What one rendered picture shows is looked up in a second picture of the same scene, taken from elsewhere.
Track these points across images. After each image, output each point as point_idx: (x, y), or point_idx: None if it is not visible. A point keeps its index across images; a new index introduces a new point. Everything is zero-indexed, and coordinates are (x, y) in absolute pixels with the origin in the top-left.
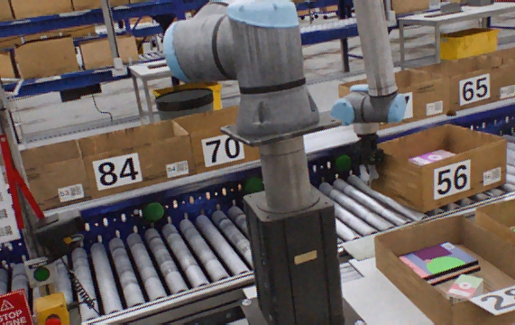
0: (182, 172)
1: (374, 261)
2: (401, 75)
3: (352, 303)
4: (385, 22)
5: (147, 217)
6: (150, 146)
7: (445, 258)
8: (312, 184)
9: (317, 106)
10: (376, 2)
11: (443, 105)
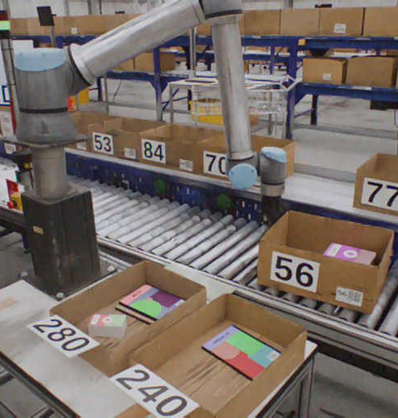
0: (188, 169)
1: None
2: None
3: (90, 287)
4: (235, 91)
5: (154, 187)
6: (172, 141)
7: (157, 305)
8: None
9: (50, 132)
10: (223, 70)
11: None
